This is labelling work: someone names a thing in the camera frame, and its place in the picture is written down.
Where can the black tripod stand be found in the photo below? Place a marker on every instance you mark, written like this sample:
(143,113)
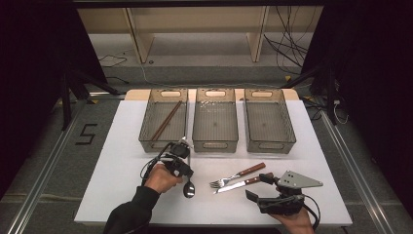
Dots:
(330,97)
(66,104)

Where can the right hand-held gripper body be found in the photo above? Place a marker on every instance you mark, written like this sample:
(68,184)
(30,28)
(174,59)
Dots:
(298,180)

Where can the person's left hand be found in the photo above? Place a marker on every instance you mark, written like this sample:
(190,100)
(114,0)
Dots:
(160,180)

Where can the black metal frame bar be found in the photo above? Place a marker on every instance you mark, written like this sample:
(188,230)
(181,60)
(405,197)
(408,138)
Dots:
(195,3)

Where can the black curtain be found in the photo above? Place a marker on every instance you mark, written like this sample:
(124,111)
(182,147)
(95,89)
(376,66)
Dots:
(373,65)
(29,65)

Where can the white table sheet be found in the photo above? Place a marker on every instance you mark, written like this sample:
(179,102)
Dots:
(113,156)

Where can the metal spoon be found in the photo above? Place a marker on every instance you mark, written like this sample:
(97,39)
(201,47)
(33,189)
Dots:
(189,190)

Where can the long aluminium floor rail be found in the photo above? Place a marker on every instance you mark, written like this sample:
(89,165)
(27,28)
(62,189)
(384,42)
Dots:
(360,182)
(40,182)

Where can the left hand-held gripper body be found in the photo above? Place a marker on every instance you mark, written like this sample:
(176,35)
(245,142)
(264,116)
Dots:
(178,151)

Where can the yellow tape piece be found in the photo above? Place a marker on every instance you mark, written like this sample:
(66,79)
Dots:
(287,78)
(92,101)

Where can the person's right hand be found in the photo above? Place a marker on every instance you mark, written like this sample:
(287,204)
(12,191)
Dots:
(297,224)

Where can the light wooden shelf unit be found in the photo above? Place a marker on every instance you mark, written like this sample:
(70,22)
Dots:
(139,42)

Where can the translucent grey plastic bin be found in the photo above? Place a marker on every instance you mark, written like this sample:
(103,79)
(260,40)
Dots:
(162,110)
(268,123)
(215,123)

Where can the short aluminium floor rail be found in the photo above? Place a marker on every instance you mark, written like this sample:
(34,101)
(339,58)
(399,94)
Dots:
(107,95)

